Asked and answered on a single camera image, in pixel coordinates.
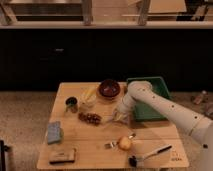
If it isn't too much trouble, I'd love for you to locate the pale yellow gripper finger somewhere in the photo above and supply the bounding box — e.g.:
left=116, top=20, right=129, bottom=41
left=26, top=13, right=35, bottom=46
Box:
left=113, top=109, right=129, bottom=124

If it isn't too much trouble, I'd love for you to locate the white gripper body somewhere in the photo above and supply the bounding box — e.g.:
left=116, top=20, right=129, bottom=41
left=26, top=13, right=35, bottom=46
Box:
left=117, top=93, right=136, bottom=113

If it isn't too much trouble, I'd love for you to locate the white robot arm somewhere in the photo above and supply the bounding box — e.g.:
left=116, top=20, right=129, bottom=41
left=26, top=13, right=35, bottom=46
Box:
left=113, top=81, right=213, bottom=171

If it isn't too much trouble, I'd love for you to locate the green plastic tray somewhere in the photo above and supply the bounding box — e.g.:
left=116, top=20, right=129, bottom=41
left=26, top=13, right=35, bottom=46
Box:
left=127, top=76, right=172, bottom=122

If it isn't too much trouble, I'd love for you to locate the dark red bowl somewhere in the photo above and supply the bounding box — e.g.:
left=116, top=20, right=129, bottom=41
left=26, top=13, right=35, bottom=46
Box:
left=98, top=79, right=121, bottom=98

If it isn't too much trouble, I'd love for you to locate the bunch of brown grapes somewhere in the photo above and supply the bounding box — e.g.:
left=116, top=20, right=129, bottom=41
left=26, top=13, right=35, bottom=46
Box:
left=78, top=113, right=102, bottom=125

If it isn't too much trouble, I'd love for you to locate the small metal clip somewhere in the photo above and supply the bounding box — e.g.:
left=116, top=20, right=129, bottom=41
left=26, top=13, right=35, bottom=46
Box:
left=104, top=142, right=115, bottom=149

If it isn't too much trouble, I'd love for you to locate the clear plastic container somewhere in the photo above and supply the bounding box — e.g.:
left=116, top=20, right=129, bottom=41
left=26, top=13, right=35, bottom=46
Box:
left=79, top=98, right=96, bottom=111

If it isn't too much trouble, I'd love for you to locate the yellow banana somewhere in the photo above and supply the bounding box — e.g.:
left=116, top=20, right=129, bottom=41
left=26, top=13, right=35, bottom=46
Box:
left=82, top=86, right=96, bottom=102

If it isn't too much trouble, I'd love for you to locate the black and white brush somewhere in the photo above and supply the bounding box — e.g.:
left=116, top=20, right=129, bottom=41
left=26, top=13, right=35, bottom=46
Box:
left=128, top=145, right=172, bottom=167

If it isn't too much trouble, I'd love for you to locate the dark green mug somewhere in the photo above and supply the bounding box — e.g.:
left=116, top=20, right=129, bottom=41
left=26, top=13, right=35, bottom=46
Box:
left=65, top=97, right=78, bottom=113

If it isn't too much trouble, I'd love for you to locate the brown wooden block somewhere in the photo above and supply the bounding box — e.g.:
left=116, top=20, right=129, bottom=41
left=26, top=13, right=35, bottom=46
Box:
left=49, top=148, right=76, bottom=164

